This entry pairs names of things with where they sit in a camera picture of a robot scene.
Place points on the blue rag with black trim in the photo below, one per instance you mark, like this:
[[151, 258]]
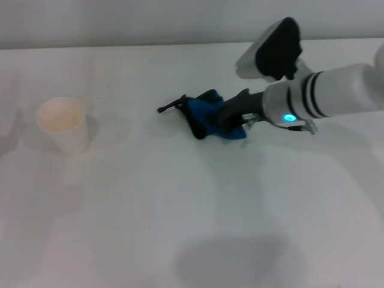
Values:
[[204, 117]]

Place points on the white paper cup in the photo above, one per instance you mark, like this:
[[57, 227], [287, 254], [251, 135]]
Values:
[[66, 132]]

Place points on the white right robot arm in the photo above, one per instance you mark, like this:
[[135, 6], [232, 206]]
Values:
[[336, 90]]

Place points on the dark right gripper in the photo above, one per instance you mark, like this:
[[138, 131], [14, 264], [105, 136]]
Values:
[[249, 103]]

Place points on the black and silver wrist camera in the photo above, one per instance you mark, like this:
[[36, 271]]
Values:
[[276, 51]]

